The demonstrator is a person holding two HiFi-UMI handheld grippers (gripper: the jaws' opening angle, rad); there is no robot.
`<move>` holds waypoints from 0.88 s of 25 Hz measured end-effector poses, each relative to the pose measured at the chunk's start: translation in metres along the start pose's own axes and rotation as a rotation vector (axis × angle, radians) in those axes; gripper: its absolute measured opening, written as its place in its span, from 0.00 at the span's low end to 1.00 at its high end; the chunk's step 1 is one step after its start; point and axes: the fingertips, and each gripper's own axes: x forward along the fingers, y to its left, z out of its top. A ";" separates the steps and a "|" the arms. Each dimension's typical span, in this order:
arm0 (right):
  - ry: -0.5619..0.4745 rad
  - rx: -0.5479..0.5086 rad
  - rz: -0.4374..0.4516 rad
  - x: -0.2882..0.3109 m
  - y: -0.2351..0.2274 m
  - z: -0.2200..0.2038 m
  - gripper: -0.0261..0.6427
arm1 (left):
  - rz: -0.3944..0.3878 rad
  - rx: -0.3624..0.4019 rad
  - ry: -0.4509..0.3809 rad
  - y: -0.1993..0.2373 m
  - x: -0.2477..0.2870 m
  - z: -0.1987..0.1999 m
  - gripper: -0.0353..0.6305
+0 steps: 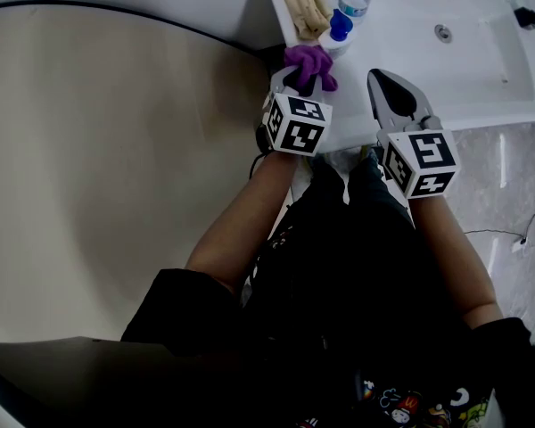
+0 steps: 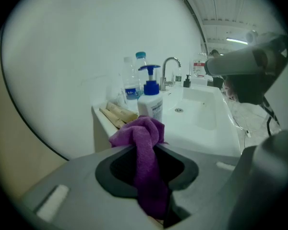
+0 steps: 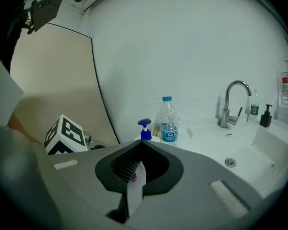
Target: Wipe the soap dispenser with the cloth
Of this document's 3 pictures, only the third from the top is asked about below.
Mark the chrome faucet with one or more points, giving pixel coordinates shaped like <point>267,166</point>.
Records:
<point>231,114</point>

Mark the white soap dispenser blue pump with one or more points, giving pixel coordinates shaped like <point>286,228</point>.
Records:
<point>145,133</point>

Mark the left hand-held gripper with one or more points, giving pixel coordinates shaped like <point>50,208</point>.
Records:
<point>63,136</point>

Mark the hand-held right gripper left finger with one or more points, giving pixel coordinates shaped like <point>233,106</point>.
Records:
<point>76,176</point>

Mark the beige door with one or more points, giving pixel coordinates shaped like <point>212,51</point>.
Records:
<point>57,80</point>

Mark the clear water bottle blue cap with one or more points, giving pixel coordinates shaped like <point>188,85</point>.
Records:
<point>169,126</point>

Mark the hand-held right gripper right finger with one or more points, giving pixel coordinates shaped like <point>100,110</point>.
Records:
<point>194,181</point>

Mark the black pump bottle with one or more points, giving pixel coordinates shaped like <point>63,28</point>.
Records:
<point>266,118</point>

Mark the white sink basin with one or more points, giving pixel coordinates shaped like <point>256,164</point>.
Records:
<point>254,157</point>

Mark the clear bottle green label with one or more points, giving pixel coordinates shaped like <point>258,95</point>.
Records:
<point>254,108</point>

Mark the dark door closer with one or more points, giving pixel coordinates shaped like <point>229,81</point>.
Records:
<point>44,12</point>

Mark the clear glass cup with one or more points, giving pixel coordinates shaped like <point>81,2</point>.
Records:
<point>178,124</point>

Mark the metal sink drain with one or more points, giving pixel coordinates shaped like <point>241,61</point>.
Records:
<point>230,162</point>

